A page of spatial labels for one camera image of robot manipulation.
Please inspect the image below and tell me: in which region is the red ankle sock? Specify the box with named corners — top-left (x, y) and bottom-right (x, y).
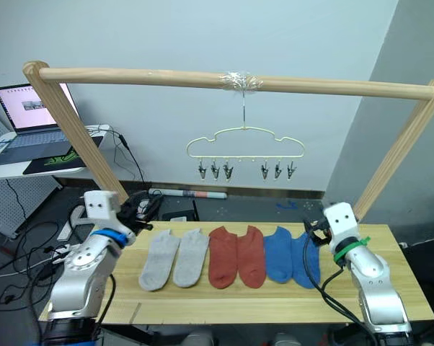
top-left (236, 225), bottom-right (267, 290)
top-left (208, 226), bottom-right (240, 290)

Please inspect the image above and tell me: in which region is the black floor cable tangle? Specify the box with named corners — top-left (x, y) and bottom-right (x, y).
top-left (0, 221), bottom-right (71, 311)

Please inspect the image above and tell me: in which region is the clear tape wrap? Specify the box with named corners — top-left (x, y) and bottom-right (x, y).
top-left (218, 71), bottom-right (265, 93)

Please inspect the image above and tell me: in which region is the white side table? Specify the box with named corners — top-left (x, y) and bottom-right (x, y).
top-left (0, 123), bottom-right (114, 182)

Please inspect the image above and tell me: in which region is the cream wire clip hanger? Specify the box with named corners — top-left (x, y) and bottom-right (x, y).
top-left (186, 89), bottom-right (306, 161)

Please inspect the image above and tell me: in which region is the open laptop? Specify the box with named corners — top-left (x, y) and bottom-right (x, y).
top-left (0, 82), bottom-right (80, 154)

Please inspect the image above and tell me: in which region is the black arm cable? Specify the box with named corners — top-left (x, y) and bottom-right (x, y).
top-left (93, 272), bottom-right (118, 327)
top-left (302, 230), bottom-right (381, 346)

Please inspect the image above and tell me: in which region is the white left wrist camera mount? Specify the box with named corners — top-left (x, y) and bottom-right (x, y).
top-left (84, 190), bottom-right (137, 247)

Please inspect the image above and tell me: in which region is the green wrist cable tie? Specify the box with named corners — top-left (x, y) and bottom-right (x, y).
top-left (332, 235), bottom-right (372, 265)

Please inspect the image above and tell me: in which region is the grey rounded shape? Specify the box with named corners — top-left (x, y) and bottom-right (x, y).
top-left (182, 331), bottom-right (215, 346)

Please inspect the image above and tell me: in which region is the wooden rack crossbar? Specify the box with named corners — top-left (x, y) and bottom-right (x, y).
top-left (37, 66), bottom-right (434, 102)

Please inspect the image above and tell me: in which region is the rolled paper tube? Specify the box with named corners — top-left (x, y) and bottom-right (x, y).
top-left (148, 187), bottom-right (229, 200)

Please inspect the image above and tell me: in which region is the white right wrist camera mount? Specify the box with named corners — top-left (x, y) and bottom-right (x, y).
top-left (323, 202), bottom-right (360, 254)

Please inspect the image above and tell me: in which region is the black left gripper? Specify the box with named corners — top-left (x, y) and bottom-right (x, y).
top-left (116, 193), bottom-right (155, 234)

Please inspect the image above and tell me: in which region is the black mat with green logo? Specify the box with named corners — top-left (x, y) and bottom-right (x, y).
top-left (22, 135), bottom-right (106, 176)

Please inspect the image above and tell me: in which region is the white metal stand foot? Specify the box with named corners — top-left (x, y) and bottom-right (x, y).
top-left (57, 204), bottom-right (96, 241)

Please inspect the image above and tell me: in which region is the wooden rack leg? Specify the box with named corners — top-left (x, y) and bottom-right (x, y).
top-left (353, 79), bottom-right (434, 222)
top-left (22, 60), bottom-right (130, 207)

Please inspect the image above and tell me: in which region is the black cable with connector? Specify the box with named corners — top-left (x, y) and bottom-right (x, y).
top-left (88, 123), bottom-right (146, 184)

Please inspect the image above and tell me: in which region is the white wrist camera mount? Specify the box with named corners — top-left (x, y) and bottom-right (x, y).
top-left (323, 202), bottom-right (360, 254)
top-left (84, 190), bottom-right (137, 247)

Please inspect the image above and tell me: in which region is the blue ankle sock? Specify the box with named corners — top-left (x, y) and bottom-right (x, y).
top-left (291, 231), bottom-right (322, 290)
top-left (263, 226), bottom-right (295, 283)

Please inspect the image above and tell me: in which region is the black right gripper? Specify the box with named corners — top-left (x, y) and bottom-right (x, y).
top-left (302, 215), bottom-right (332, 248)

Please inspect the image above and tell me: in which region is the black cable bundle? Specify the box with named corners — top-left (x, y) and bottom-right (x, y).
top-left (125, 190), bottom-right (164, 221)

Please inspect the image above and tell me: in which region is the grey ankle sock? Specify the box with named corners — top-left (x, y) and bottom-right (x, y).
top-left (138, 229), bottom-right (182, 292)
top-left (172, 227), bottom-right (210, 288)

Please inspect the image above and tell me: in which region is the black box with white label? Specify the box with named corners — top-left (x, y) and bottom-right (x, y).
top-left (161, 199), bottom-right (200, 222)

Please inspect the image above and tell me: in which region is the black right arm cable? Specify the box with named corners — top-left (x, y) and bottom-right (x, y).
top-left (302, 230), bottom-right (381, 346)

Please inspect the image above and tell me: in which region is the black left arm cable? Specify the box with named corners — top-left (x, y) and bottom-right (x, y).
top-left (93, 272), bottom-right (118, 327)

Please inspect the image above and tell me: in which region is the blue wrist cable tie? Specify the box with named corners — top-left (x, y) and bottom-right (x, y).
top-left (93, 228), bottom-right (130, 250)

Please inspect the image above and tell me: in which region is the white power strip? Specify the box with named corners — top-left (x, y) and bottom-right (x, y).
top-left (50, 244), bottom-right (81, 265)

